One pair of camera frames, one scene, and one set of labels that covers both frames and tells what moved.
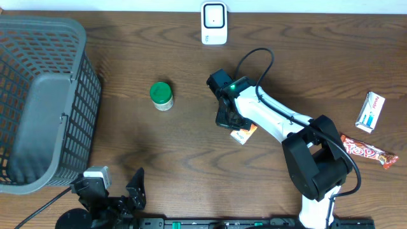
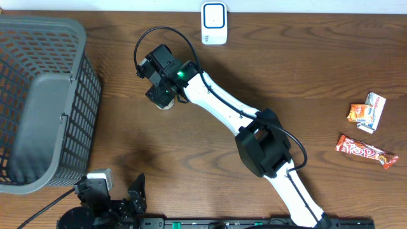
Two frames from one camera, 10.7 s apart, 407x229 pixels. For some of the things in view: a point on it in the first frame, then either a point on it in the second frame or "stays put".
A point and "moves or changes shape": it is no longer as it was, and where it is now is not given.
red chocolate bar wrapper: x=384 y=158 stays put
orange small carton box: x=242 y=135 moves or changes shape
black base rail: x=248 y=223 stays put
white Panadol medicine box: x=369 y=112 stays put
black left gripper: x=126 y=210 stays put
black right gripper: x=220 y=119 to x=155 y=93
